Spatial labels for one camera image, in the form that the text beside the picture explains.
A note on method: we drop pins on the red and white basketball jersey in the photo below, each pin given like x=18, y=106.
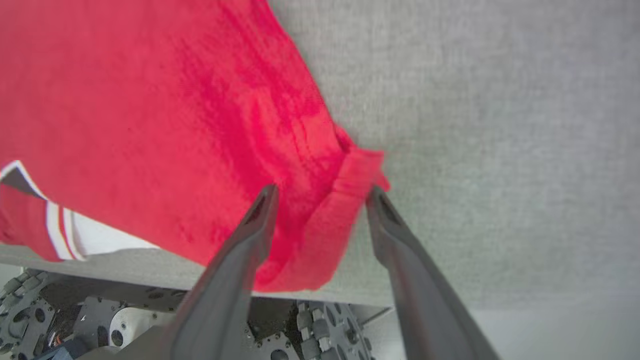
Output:
x=150, y=100

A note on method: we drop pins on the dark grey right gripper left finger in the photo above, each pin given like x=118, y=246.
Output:
x=235, y=270

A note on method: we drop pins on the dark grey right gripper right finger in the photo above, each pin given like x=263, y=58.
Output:
x=415, y=280

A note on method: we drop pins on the grey mecanum wheel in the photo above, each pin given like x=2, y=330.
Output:
x=22, y=315
x=330, y=330

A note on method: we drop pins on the grey robot wheeled base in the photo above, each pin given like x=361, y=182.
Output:
x=90, y=310

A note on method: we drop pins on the grey fabric sofa cushion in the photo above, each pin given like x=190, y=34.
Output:
x=500, y=150

